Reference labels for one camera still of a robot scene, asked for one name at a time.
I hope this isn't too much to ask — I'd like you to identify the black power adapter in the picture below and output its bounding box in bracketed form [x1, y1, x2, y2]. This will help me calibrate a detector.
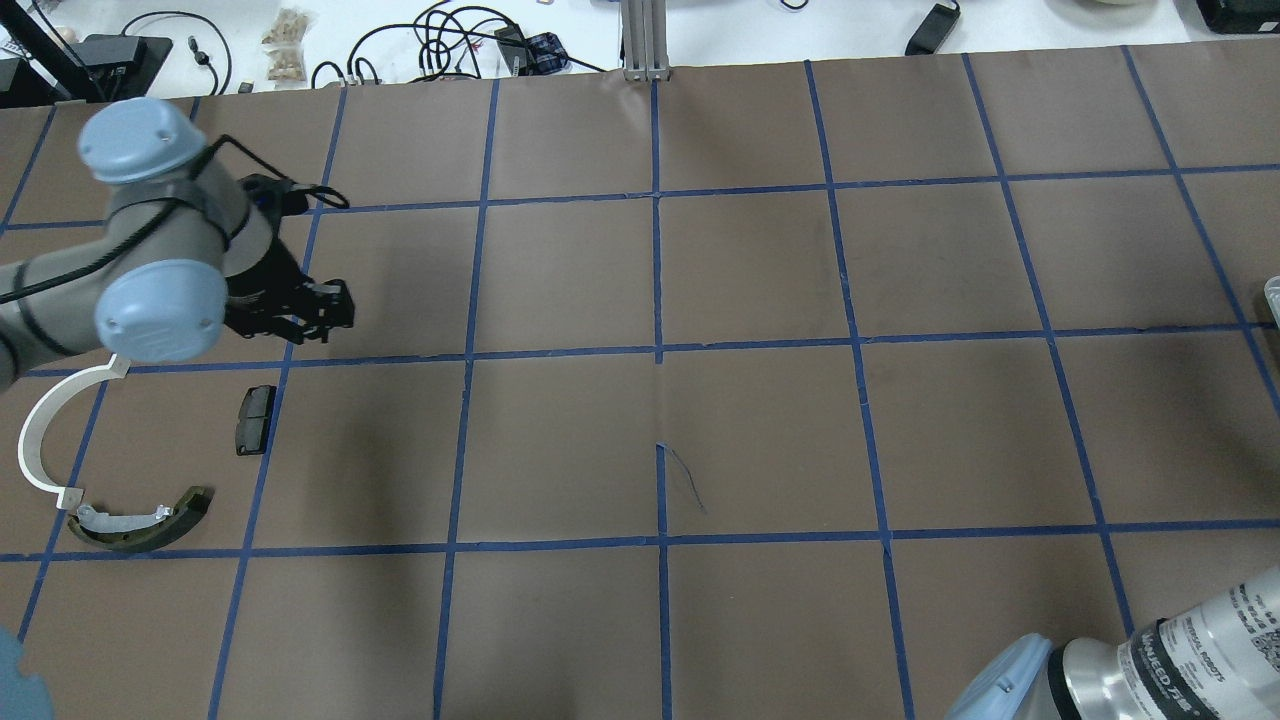
[904, 1, 963, 56]

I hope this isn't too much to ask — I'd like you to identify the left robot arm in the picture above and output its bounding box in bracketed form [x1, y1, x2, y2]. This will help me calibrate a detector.
[1, 97, 356, 387]

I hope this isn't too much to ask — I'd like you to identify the aluminium frame post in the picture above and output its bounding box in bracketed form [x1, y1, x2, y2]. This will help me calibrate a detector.
[618, 0, 671, 83]

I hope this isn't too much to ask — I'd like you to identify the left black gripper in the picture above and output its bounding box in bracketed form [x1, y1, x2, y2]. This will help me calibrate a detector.
[224, 176, 356, 345]

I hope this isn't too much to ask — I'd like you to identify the white curved plastic bracket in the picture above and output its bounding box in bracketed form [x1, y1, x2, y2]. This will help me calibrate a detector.
[17, 354, 132, 511]

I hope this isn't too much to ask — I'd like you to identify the olive brake shoe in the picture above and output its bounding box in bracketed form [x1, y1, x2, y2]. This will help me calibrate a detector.
[67, 486, 214, 555]

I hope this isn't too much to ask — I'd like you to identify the black brake pad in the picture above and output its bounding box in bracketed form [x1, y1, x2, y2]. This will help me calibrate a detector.
[234, 386, 276, 456]

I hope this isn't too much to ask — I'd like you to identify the black cable bundle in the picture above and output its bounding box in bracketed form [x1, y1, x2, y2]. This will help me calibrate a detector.
[310, 0, 611, 88]

